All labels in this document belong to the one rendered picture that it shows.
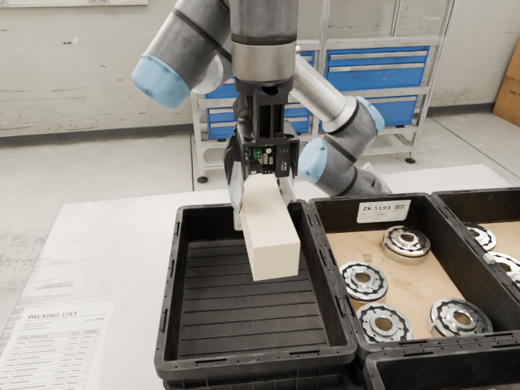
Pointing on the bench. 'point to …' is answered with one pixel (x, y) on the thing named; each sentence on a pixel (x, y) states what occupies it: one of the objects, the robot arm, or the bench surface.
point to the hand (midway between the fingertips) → (260, 201)
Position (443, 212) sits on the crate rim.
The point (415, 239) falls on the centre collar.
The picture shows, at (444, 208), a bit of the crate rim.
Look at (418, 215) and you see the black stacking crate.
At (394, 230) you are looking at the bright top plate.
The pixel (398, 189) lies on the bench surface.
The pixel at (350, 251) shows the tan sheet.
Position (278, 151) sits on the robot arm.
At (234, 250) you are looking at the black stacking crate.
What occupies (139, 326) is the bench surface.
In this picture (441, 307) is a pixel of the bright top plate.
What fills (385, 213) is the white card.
